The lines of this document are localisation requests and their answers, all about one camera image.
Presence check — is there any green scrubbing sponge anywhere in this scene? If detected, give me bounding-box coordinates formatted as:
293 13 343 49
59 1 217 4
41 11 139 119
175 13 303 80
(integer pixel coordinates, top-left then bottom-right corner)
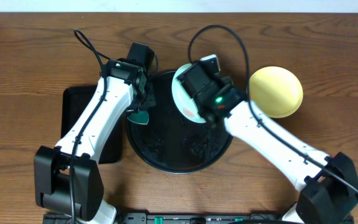
127 111 149 125

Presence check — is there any light green plate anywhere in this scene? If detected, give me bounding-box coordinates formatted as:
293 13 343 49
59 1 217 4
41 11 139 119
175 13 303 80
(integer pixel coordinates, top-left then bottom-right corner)
172 63 206 123

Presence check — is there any yellow plate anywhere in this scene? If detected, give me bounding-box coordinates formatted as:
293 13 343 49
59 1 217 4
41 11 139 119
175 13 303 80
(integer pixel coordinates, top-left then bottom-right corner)
249 66 303 118

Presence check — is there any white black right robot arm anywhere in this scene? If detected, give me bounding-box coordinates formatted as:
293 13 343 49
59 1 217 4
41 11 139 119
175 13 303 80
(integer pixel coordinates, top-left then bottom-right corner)
172 61 358 223

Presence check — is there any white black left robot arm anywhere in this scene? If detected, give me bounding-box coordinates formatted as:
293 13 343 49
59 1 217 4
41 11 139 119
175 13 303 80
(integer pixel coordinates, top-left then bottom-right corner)
34 58 153 223

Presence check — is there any round black serving tray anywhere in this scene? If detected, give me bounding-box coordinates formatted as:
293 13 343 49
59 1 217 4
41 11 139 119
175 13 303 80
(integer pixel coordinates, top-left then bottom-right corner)
126 70 233 174

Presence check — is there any black rectangular sponge tray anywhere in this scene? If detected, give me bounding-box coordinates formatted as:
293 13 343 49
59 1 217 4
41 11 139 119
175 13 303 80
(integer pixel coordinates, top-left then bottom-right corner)
61 85 123 164

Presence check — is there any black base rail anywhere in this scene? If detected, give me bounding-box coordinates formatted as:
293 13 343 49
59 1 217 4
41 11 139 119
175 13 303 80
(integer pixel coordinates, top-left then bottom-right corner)
43 212 291 224

